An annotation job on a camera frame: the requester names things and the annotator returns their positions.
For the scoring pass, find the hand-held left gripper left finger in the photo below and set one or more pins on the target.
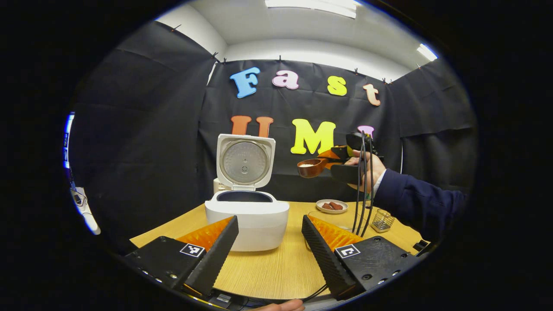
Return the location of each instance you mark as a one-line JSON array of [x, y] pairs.
[[216, 259]]

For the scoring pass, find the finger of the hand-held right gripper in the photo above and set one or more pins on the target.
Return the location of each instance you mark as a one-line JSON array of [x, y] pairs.
[[330, 155]]

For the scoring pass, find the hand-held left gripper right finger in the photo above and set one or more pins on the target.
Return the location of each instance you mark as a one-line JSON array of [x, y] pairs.
[[324, 259]]

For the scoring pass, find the brown wooden spoon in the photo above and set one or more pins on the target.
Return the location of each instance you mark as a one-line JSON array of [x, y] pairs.
[[313, 170]]

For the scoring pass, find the white rice cooker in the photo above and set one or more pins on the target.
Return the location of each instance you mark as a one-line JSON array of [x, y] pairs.
[[246, 224]]

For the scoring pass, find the clear mesh chopstick holder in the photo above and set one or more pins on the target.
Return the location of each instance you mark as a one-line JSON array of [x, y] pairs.
[[382, 221]]

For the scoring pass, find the brown meat piece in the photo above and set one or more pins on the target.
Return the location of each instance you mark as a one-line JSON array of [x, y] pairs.
[[336, 205], [327, 206]]

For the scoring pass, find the white round plate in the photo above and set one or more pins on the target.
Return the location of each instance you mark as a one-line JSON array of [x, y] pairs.
[[332, 211]]

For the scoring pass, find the white plastic object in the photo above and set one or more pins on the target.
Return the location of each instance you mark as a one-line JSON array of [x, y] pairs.
[[86, 216]]

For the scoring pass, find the small ceiling light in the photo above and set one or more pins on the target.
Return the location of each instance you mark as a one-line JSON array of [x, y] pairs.
[[427, 52]]

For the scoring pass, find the black backdrop cloth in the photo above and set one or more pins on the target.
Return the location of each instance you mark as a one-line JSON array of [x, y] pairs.
[[142, 129]]

